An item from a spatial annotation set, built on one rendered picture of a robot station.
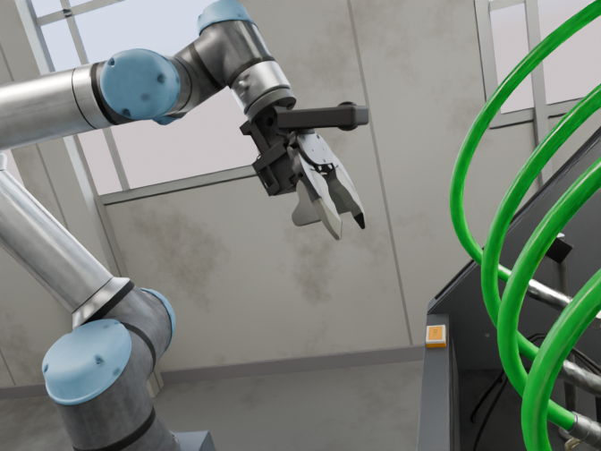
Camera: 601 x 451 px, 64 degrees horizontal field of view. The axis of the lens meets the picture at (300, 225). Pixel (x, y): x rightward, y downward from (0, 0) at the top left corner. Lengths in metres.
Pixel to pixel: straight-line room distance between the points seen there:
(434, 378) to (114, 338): 0.46
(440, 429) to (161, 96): 0.52
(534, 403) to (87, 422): 0.56
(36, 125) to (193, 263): 1.96
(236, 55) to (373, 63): 1.52
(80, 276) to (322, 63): 1.59
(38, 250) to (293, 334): 1.88
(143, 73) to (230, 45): 0.16
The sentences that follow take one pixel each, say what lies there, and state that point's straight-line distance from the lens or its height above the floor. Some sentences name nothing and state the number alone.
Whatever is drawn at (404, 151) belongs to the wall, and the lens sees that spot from 2.19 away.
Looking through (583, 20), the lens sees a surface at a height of 1.39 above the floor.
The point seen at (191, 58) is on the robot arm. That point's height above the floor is 1.46.
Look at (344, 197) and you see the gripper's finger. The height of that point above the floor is 1.24.
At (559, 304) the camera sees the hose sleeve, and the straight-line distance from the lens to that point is 0.57.
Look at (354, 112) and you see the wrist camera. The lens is 0.60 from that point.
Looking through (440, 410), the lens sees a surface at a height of 0.95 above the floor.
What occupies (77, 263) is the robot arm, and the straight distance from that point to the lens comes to 0.84.
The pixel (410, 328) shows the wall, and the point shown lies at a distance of 2.48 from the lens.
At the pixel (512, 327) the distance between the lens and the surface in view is 0.39.
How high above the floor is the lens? 1.39
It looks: 15 degrees down
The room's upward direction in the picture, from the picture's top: 13 degrees counter-clockwise
